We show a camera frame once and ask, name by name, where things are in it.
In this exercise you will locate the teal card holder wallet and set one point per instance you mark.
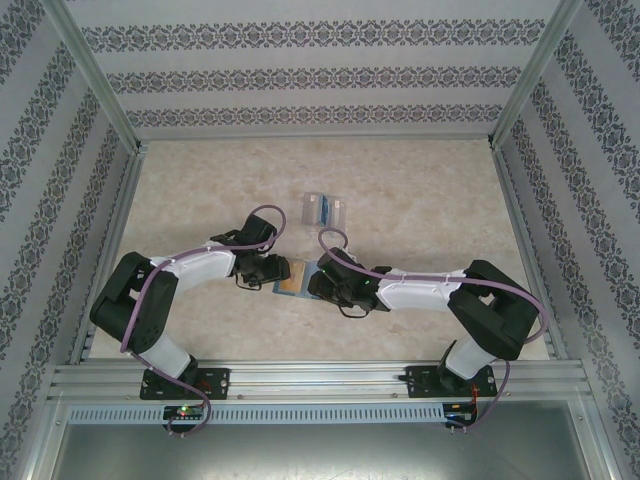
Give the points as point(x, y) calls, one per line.
point(300, 295)

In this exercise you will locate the clear acrylic card stand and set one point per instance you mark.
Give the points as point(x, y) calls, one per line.
point(340, 212)

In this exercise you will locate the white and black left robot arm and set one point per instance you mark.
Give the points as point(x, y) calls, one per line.
point(200, 265)

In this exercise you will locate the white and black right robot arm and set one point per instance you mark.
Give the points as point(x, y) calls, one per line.
point(425, 295)

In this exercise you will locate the circuit board with orange light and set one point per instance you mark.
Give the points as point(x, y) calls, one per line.
point(461, 411)

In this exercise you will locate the grey metal sheet panel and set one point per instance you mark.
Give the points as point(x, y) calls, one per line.
point(320, 452)

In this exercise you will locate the circuit board with green light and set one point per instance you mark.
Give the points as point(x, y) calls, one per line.
point(184, 412)

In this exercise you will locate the aluminium mounting rail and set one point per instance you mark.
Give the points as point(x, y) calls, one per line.
point(320, 377)

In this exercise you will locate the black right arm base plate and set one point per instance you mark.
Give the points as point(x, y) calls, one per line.
point(420, 382)

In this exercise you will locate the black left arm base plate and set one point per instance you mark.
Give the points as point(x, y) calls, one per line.
point(220, 382)

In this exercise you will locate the aluminium side rail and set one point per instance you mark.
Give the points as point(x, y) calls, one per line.
point(107, 225)

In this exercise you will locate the aluminium frame post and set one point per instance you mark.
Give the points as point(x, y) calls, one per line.
point(535, 70)
point(95, 75)

